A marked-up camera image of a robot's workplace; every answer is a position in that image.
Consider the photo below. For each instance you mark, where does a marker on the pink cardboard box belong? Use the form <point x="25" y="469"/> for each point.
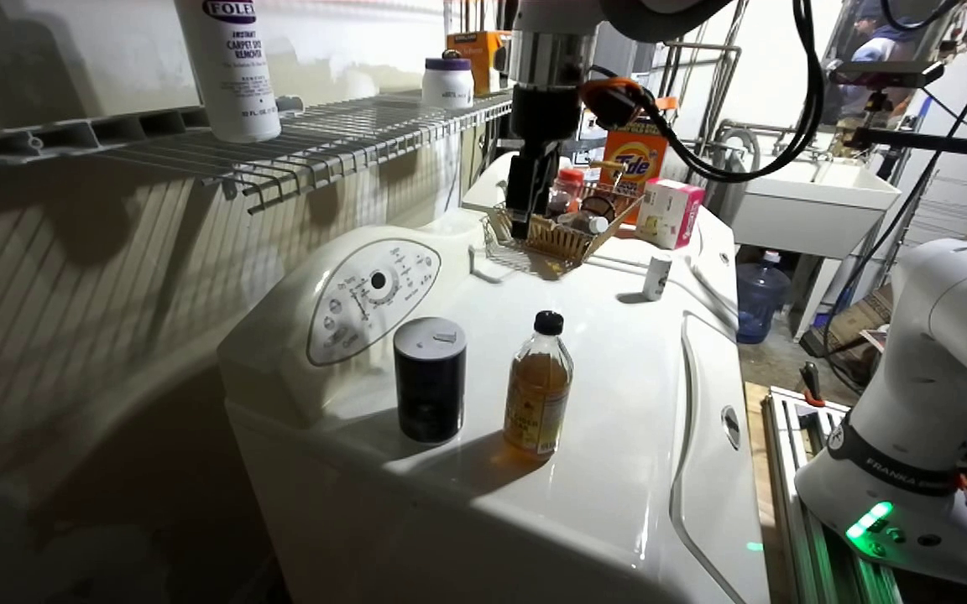
<point x="675" y="214"/>

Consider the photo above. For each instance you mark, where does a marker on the white spray can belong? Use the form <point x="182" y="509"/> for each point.
<point x="233" y="69"/>

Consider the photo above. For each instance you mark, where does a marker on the white utility sink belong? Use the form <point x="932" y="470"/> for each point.
<point x="807" y="206"/>

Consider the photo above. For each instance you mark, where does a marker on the amber vinegar bottle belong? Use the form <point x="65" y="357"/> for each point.
<point x="539" y="391"/>

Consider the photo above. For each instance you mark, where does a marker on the red lidded jar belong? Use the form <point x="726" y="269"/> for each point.
<point x="573" y="183"/>

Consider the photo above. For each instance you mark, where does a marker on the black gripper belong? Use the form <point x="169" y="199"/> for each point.
<point x="544" y="122"/>

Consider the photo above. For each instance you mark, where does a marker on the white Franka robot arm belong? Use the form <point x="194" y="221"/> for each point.
<point x="922" y="371"/>

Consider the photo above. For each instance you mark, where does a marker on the small white pill bottle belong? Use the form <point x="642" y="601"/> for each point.
<point x="658" y="277"/>

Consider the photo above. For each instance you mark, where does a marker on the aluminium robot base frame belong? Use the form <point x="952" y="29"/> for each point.
<point x="805" y="525"/>

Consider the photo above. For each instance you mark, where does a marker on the black cylindrical can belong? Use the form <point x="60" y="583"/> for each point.
<point x="432" y="381"/>

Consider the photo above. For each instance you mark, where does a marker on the orange baking soda box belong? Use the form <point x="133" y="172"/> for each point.
<point x="636" y="155"/>

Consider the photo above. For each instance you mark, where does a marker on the orange package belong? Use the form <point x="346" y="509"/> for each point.
<point x="474" y="62"/>

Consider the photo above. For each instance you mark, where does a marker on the blue water jug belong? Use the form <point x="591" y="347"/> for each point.
<point x="759" y="299"/>

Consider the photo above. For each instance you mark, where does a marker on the white tub purple lid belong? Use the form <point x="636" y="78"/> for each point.
<point x="446" y="82"/>

